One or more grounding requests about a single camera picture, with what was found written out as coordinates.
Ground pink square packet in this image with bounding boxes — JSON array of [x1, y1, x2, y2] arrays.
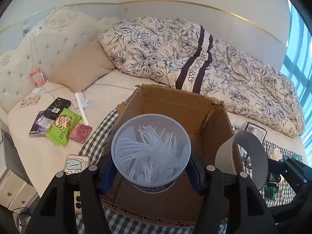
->
[[69, 123, 92, 144]]

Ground grey tape roll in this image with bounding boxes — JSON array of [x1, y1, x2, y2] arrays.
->
[[215, 130, 269, 190]]

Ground dark booklet packet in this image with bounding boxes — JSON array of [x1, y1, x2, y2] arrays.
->
[[28, 111, 54, 138]]

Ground floral patterned duvet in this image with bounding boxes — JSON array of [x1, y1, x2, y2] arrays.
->
[[98, 17, 305, 137]]

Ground clear cotton swab tub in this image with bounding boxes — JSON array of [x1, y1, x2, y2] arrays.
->
[[111, 113, 191, 194]]

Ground checkered green white cloth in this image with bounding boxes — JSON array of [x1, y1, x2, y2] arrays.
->
[[78, 109, 302, 233]]

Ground green wet wipes pack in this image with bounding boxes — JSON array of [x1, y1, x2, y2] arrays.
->
[[45, 108, 82, 147]]

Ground black framed tissue pack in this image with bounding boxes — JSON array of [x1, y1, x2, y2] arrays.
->
[[239, 121, 267, 143]]

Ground black small box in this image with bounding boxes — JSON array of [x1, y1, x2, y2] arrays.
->
[[43, 97, 71, 121]]

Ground white tufted headboard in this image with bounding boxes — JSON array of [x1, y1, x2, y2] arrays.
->
[[1, 6, 118, 113]]

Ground floral phone case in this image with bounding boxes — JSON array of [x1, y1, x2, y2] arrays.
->
[[20, 94, 41, 108]]

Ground white bedside drawer unit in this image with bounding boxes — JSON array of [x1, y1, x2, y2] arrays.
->
[[0, 170, 38, 213]]

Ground brown cardboard box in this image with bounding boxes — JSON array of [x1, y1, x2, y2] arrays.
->
[[96, 83, 239, 228]]

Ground beige pillow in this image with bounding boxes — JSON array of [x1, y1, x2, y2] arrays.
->
[[49, 39, 115, 92]]

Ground beige fluffy ball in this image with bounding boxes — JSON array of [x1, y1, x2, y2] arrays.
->
[[267, 148, 282, 161]]

